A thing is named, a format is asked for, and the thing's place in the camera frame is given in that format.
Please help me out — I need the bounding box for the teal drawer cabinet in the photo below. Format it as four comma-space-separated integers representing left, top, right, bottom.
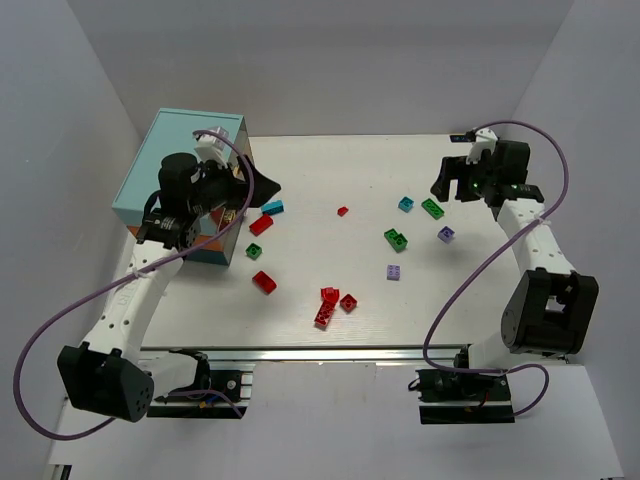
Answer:
112, 108, 252, 266

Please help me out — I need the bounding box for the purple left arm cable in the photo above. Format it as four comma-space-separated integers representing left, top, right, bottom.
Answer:
12, 128, 257, 442

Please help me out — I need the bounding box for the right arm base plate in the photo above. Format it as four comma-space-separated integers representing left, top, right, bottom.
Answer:
407, 369, 515, 425

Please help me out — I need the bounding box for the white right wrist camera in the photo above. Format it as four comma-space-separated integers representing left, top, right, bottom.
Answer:
465, 127, 498, 165

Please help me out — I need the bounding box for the aluminium rail front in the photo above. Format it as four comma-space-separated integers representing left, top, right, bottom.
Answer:
139, 344, 474, 364

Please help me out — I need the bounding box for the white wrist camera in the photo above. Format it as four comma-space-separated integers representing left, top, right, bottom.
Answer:
193, 134, 227, 166
465, 127, 498, 165

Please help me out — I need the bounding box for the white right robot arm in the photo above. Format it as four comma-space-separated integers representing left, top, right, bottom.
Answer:
431, 128, 599, 373

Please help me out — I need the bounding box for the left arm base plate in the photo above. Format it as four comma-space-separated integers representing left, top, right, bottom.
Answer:
147, 361, 255, 420

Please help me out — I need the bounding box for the red long lego plate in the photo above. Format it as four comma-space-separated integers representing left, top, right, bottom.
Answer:
314, 301, 335, 329

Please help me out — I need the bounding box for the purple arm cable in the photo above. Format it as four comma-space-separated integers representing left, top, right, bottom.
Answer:
12, 128, 257, 442
422, 120, 571, 419

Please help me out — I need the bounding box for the cyan long lego brick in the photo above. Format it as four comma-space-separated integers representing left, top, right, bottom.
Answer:
261, 200, 284, 216

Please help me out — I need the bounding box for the red square lego brick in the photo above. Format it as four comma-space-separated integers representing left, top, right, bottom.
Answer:
340, 294, 357, 313

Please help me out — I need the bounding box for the purple lego brick right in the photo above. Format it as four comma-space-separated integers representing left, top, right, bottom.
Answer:
437, 226, 455, 244

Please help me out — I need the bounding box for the red round lego piece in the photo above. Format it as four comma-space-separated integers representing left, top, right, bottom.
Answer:
320, 287, 340, 304

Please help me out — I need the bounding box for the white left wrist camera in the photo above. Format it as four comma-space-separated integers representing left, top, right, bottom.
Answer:
193, 134, 227, 166

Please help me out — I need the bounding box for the green long lego plate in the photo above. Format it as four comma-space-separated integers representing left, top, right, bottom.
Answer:
421, 198, 445, 220

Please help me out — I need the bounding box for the green small lego brick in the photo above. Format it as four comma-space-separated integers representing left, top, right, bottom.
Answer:
245, 243, 263, 260

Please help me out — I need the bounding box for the cyan square lego brick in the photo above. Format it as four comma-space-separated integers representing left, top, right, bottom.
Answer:
398, 196, 414, 213

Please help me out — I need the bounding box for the red sloped lego brick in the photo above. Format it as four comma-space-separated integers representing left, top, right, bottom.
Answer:
249, 214, 274, 236

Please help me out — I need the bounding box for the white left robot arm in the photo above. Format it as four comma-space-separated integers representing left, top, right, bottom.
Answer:
57, 153, 281, 422

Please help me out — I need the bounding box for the purple lego plate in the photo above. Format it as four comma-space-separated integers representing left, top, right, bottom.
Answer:
386, 264, 401, 281

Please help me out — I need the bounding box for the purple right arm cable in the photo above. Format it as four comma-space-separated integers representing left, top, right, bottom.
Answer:
422, 120, 571, 419

